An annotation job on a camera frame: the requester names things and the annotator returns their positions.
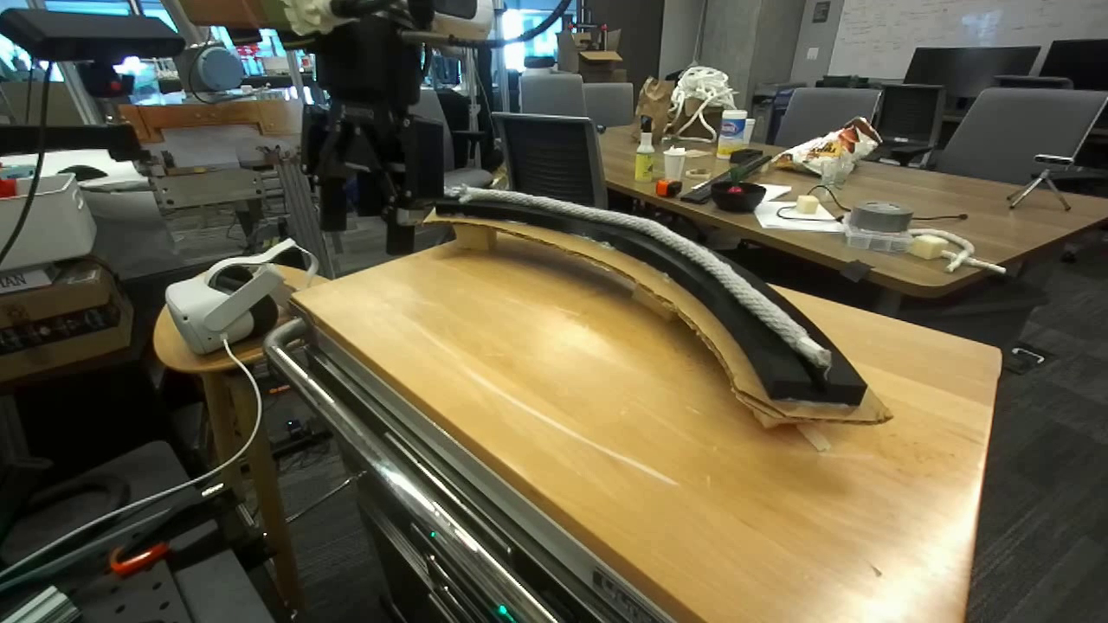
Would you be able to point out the orange clamp handle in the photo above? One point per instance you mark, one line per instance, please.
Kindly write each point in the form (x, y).
(128, 567)

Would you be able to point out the dark mesh office chair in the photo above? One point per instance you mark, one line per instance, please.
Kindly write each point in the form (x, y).
(551, 153)

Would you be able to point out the green glue bottle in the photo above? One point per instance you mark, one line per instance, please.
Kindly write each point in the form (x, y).
(646, 153)

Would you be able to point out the metal cart handle bar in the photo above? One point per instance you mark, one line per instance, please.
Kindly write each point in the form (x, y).
(442, 561)

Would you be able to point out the white box left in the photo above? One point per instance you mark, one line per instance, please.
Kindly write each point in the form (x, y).
(43, 222)

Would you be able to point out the round wooden stool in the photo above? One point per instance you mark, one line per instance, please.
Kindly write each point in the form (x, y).
(240, 458)

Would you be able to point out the snack chip bag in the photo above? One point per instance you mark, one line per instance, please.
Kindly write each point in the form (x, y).
(833, 153)

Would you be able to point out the white VR headset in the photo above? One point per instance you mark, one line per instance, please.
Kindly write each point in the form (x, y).
(233, 300)

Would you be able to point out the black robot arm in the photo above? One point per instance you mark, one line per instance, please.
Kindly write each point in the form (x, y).
(367, 150)

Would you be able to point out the white plastic cup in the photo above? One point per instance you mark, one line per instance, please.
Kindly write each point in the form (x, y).
(673, 160)

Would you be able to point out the grey tape roll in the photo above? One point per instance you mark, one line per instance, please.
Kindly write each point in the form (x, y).
(880, 220)

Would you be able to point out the grey office chair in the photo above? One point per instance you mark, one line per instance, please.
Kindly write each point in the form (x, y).
(1017, 134)

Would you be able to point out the black bowl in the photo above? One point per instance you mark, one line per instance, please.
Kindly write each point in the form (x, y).
(735, 199)

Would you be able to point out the white paper sheet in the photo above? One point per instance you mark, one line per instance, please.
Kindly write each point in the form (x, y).
(798, 213)

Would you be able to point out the black curved foam track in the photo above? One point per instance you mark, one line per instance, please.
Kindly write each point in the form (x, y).
(784, 348)

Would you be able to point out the small tripod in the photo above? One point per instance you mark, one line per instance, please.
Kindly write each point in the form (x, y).
(1043, 178)

